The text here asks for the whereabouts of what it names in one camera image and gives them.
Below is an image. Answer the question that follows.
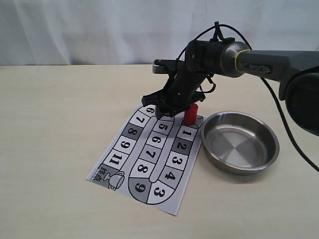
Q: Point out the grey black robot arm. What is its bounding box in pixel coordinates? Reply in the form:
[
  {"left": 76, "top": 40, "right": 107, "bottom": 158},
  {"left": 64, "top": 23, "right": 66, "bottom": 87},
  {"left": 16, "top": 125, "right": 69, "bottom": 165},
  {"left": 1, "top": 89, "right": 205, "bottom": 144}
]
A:
[{"left": 142, "top": 39, "right": 319, "bottom": 135}]

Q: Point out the red cylinder game piece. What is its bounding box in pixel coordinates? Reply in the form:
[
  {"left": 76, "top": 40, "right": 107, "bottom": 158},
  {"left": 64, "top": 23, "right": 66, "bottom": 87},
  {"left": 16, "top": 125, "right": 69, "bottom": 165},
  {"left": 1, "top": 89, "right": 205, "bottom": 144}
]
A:
[{"left": 183, "top": 103, "right": 198, "bottom": 125}]

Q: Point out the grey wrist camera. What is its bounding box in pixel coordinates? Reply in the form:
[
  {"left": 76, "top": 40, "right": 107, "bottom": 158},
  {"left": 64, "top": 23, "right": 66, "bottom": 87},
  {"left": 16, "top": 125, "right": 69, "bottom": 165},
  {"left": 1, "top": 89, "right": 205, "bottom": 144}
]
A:
[{"left": 152, "top": 59, "right": 187, "bottom": 75}]

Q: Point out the black cable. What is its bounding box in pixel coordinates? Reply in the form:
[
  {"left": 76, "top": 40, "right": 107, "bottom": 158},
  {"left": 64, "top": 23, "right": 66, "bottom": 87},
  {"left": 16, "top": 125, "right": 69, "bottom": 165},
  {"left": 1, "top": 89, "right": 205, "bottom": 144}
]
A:
[{"left": 176, "top": 21, "right": 319, "bottom": 173}]

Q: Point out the stainless steel bowl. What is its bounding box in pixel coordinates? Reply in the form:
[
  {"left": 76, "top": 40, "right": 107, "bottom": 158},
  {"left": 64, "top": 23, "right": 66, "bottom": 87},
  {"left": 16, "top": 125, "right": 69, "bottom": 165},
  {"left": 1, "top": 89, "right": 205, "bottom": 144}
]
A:
[{"left": 201, "top": 111, "right": 280, "bottom": 176}]

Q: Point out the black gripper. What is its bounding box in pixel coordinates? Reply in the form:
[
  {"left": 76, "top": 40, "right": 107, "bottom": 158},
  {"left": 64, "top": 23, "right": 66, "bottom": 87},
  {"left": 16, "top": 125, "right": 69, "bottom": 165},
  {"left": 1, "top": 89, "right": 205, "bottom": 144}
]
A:
[{"left": 142, "top": 41, "right": 224, "bottom": 119}]

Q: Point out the white backdrop curtain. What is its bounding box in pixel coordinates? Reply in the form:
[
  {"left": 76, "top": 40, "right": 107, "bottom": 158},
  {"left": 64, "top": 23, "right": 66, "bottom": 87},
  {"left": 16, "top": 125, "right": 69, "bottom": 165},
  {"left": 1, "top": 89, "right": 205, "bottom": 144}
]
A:
[{"left": 0, "top": 0, "right": 319, "bottom": 65}]

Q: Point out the printed paper game board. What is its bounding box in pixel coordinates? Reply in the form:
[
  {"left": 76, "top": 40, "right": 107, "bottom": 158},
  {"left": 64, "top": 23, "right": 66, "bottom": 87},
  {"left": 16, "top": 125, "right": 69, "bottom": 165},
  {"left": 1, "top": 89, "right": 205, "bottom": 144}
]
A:
[{"left": 87, "top": 105, "right": 205, "bottom": 215}]

